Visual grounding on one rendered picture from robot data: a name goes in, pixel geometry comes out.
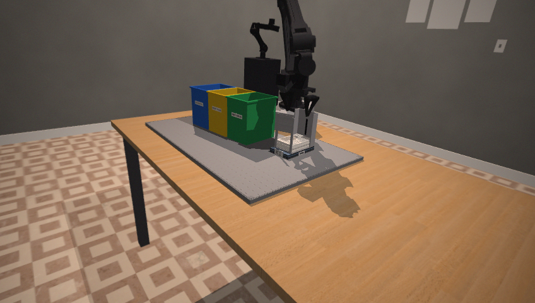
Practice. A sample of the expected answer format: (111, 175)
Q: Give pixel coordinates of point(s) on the yellow open bin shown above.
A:
(217, 108)

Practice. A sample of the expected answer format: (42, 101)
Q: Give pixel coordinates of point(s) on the blue open-top bin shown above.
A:
(200, 115)

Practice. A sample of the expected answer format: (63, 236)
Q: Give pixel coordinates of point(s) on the green open-top bin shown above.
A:
(250, 117)

